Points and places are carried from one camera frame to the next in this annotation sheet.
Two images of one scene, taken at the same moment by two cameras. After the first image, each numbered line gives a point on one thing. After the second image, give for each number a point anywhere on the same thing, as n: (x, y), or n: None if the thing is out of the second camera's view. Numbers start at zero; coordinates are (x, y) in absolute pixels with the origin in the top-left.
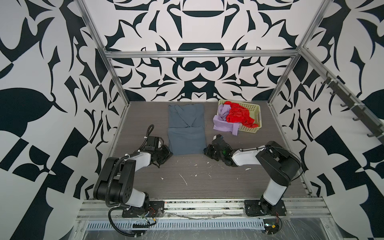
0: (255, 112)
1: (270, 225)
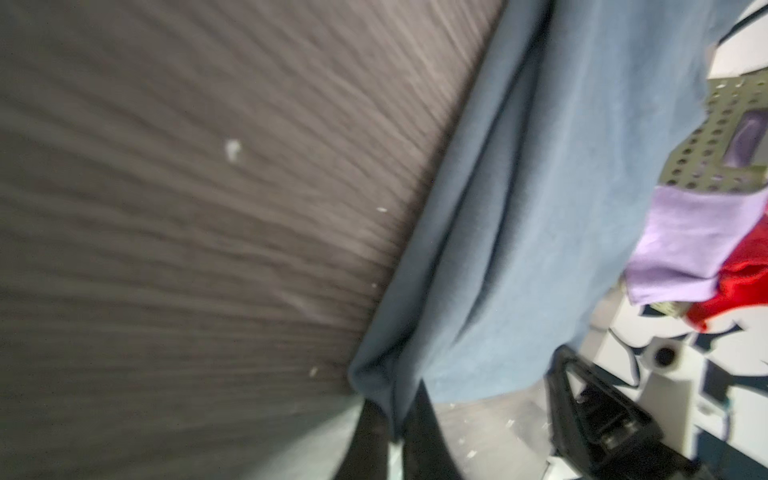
0: (698, 159)
1: None
